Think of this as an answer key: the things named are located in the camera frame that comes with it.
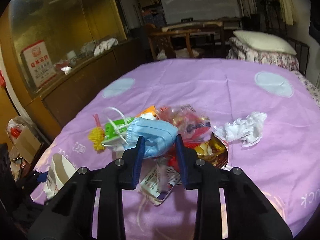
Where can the purple bed sheet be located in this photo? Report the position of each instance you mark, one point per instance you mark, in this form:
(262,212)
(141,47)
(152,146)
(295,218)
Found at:
(284,164)

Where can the white cloth in cabinet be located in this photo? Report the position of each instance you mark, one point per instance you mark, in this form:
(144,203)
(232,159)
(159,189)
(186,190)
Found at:
(105,45)

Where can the wooden chair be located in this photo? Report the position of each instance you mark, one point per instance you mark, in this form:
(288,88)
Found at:
(172,44)

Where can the yellow tassel ornament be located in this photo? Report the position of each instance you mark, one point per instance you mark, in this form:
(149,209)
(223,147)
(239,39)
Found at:
(97,135)

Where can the white pillow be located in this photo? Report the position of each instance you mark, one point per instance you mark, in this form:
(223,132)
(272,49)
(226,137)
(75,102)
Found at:
(264,42)

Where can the floral folded quilt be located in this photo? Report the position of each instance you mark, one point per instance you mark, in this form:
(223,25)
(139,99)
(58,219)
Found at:
(240,51)

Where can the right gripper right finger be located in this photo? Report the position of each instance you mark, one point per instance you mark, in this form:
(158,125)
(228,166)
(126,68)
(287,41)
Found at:
(250,215)

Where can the gold foil wrapper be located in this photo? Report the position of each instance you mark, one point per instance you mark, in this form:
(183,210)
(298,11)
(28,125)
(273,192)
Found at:
(214,151)

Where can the blue face mask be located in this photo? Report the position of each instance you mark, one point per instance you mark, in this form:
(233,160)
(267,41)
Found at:
(159,136)

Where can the red snack wrapper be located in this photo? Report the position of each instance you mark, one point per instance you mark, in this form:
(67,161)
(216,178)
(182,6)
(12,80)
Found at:
(193,126)

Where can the medicine box leaflet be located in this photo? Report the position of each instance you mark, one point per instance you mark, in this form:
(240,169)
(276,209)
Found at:
(159,182)

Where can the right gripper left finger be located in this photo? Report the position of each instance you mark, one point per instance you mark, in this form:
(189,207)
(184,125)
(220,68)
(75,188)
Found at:
(69,215)

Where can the wooden glass cabinet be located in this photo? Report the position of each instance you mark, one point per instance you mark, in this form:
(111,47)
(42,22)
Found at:
(71,30)

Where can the white paper cup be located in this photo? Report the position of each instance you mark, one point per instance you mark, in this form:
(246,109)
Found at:
(60,171)

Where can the white tissue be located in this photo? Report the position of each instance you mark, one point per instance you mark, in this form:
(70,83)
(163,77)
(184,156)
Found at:
(248,130)

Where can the white red labelled box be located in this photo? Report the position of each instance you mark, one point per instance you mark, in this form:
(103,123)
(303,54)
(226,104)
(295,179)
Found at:
(39,63)

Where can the green carton box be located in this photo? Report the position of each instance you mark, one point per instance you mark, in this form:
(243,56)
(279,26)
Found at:
(115,132)

